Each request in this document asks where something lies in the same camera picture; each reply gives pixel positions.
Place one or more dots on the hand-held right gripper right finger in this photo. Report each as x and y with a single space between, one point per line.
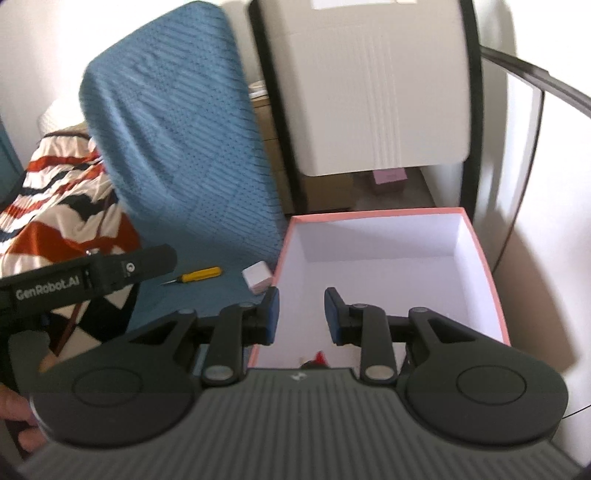
331 316

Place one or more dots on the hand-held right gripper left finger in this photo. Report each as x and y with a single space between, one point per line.
272 316

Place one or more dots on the yellow screwdriver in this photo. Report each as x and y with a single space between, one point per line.
198 274

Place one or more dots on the pink cardboard box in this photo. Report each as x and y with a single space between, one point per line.
482 277

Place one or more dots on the white quilted mattress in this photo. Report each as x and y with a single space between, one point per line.
62 115

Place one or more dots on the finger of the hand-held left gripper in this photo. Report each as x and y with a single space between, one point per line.
147 263

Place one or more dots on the person's left hand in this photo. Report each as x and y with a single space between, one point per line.
18 406

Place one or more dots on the black metal rail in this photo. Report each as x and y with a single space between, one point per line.
545 76

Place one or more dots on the blue textured seat cushion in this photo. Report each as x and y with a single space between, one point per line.
175 138

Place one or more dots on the white folding chair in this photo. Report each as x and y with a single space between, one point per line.
369 92

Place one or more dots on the red black white striped blanket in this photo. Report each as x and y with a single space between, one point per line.
55 217

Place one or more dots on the white charger plug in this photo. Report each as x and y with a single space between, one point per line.
257 277

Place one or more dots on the small pink box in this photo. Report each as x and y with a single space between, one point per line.
390 180

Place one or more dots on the red toy robot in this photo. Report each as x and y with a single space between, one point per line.
318 360

